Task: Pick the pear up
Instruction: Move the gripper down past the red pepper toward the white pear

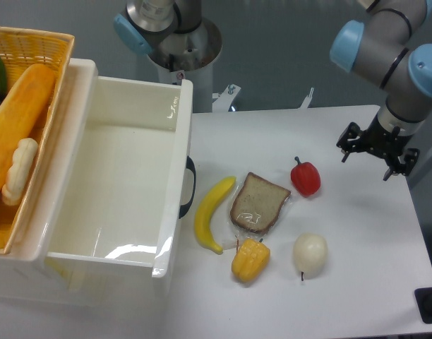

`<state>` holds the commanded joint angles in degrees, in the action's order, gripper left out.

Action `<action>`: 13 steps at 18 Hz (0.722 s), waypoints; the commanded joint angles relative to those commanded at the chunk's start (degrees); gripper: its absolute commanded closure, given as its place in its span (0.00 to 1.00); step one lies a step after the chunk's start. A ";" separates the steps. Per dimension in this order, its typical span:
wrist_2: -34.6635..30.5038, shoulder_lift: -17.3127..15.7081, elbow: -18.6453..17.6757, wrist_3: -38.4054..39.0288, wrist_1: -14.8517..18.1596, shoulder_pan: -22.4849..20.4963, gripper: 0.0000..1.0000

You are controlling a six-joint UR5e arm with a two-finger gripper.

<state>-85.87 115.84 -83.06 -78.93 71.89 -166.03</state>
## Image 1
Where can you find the pale white pear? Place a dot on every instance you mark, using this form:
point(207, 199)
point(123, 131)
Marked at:
point(310, 253)

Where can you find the cream croissant pastry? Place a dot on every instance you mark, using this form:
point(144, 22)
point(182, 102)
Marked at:
point(17, 175)

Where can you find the yellow bell pepper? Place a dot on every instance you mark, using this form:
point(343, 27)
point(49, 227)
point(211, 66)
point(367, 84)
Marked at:
point(250, 260)

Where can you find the orange baguette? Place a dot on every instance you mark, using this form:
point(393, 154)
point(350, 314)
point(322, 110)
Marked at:
point(21, 108)

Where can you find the black drawer handle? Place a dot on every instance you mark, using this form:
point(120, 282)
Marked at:
point(189, 188)

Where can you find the yellow wicker basket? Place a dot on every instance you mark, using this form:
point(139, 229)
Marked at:
point(34, 62)

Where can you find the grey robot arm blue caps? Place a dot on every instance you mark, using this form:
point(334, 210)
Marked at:
point(375, 51)

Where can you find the white plastic drawer box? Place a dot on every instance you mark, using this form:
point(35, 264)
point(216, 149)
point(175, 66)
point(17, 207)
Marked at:
point(105, 217)

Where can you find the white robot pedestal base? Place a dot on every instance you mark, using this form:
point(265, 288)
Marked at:
point(192, 56)

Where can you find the yellow banana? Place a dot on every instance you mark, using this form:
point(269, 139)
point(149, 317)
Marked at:
point(208, 205)

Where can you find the white bracket behind table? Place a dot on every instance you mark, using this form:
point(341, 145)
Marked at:
point(308, 99)

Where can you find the black device at table edge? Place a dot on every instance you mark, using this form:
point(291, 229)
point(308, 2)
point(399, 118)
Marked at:
point(424, 301)

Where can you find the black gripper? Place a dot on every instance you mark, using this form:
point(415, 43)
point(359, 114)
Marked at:
point(378, 141)

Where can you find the wrapped brown bread slice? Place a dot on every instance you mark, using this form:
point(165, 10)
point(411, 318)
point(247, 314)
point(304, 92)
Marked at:
point(254, 209)

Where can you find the red bell pepper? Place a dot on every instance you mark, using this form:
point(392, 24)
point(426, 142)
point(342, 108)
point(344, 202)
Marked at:
point(305, 177)

